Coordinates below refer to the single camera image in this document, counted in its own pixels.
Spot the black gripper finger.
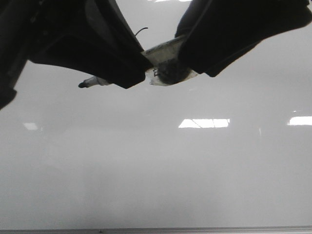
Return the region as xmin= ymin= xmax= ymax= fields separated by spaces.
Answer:
xmin=175 ymin=0 xmax=312 ymax=77
xmin=29 ymin=0 xmax=152 ymax=89

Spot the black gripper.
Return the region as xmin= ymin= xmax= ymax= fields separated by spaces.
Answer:
xmin=0 ymin=0 xmax=87 ymax=108

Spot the white glossy whiteboard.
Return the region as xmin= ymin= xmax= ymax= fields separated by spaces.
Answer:
xmin=0 ymin=0 xmax=312 ymax=231

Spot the clear crumpled adhesive tape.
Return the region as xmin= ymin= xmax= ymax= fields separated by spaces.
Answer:
xmin=145 ymin=62 xmax=198 ymax=86

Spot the grey aluminium whiteboard frame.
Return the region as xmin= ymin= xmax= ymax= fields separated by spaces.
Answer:
xmin=0 ymin=225 xmax=312 ymax=234

